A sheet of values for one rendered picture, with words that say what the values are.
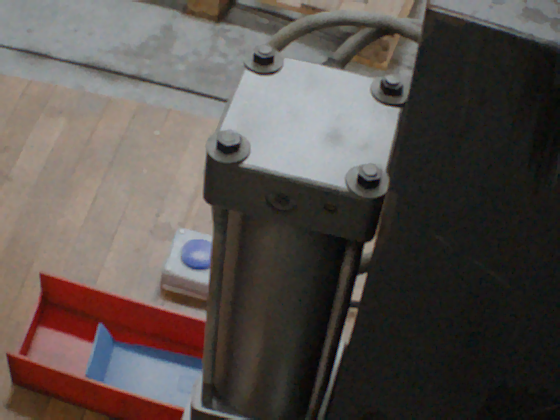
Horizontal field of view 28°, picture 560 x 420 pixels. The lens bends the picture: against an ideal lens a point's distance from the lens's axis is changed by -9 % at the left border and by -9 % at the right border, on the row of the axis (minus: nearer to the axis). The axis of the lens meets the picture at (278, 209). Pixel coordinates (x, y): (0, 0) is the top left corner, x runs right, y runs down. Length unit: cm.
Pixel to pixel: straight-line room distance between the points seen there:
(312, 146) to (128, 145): 86
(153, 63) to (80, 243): 161
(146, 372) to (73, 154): 34
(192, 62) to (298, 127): 232
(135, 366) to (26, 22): 195
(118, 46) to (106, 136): 152
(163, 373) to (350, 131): 66
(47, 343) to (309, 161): 70
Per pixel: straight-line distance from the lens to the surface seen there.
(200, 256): 129
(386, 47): 292
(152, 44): 298
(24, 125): 148
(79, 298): 125
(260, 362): 72
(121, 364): 123
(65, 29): 304
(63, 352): 125
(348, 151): 60
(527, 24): 48
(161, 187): 140
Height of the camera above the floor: 193
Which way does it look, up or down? 48 degrees down
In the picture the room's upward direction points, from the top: 8 degrees clockwise
